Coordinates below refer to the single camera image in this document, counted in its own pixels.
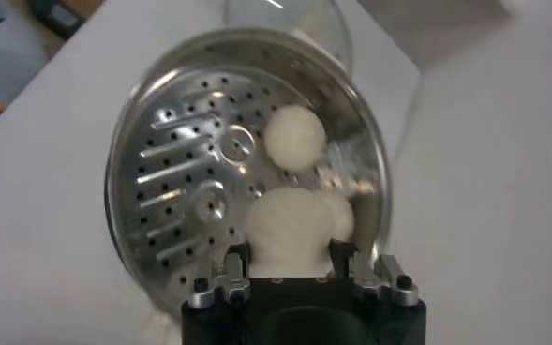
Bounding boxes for white steamed baozi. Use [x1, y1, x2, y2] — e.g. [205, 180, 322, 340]
[321, 191, 356, 245]
[245, 187, 347, 278]
[262, 105, 327, 173]

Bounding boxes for stainless steel steamer basket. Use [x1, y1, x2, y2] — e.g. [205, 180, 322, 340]
[104, 27, 394, 320]

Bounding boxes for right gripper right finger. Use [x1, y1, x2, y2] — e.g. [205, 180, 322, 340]
[329, 238, 420, 308]

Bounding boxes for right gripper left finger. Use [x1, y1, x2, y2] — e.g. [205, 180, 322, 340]
[188, 241, 253, 310]

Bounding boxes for round glass lid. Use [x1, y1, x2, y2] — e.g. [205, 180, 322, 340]
[222, 0, 354, 71]

